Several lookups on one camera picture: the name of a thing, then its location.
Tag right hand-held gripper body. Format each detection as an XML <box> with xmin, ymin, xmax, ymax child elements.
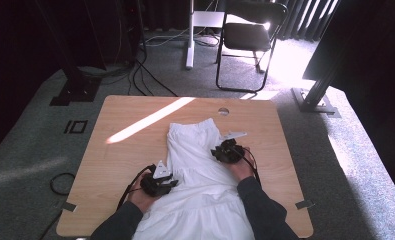
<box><xmin>214</xmin><ymin>130</ymin><xmax>248</xmax><ymax>164</ymax></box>

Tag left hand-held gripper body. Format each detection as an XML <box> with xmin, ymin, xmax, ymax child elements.
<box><xmin>139</xmin><ymin>160</ymin><xmax>173</xmax><ymax>198</ymax></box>

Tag white pleated skirt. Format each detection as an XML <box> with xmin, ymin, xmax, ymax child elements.
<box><xmin>131</xmin><ymin>117</ymin><xmax>257</xmax><ymax>240</ymax></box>

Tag person's left hand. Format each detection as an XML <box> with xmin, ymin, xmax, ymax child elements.
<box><xmin>127</xmin><ymin>174</ymin><xmax>160</xmax><ymax>214</ymax></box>

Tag person's right hand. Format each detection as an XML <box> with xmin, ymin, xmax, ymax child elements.
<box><xmin>226</xmin><ymin>146</ymin><xmax>257</xmax><ymax>183</ymax></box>

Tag grey tape piece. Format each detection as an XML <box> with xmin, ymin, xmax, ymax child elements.
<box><xmin>294</xmin><ymin>199</ymin><xmax>316</xmax><ymax>211</ymax></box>
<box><xmin>61</xmin><ymin>201</ymin><xmax>77</xmax><ymax>213</ymax></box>

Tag black stand with grey base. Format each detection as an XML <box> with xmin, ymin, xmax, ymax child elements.
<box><xmin>291</xmin><ymin>56</ymin><xmax>341</xmax><ymax>118</ymax></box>

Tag white desk leg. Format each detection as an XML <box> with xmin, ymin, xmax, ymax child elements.
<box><xmin>184</xmin><ymin>0</ymin><xmax>227</xmax><ymax>70</ymax></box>

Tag black folding chair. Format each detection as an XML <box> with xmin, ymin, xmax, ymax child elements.
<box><xmin>215</xmin><ymin>0</ymin><xmax>289</xmax><ymax>94</ymax></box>

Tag black stand with flat base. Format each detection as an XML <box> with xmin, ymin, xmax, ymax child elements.
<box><xmin>34</xmin><ymin>0</ymin><xmax>103</xmax><ymax>107</ymax></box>

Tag dark pleated curtain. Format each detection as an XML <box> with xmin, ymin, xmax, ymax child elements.
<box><xmin>278</xmin><ymin>0</ymin><xmax>340</xmax><ymax>43</ymax></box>

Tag left hand-held gripper black cable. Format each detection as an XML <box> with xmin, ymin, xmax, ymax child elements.
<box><xmin>116</xmin><ymin>164</ymin><xmax>157</xmax><ymax>211</ymax></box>

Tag hand-held gripper black cable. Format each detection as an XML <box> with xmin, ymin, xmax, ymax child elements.
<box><xmin>240</xmin><ymin>147</ymin><xmax>263</xmax><ymax>186</ymax></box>
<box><xmin>116</xmin><ymin>164</ymin><xmax>157</xmax><ymax>211</ymax></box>

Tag right hand-held gripper black cable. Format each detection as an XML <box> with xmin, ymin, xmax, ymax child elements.
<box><xmin>240</xmin><ymin>147</ymin><xmax>263</xmax><ymax>186</ymax></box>

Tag coiled black cable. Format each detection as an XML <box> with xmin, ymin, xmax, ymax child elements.
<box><xmin>49</xmin><ymin>172</ymin><xmax>77</xmax><ymax>196</ymax></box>

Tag black floor cables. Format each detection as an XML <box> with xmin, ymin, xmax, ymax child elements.
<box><xmin>127</xmin><ymin>31</ymin><xmax>179</xmax><ymax>98</ymax></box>

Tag white floor cable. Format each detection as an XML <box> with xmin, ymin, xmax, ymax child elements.
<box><xmin>144</xmin><ymin>27</ymin><xmax>190</xmax><ymax>47</ymax></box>

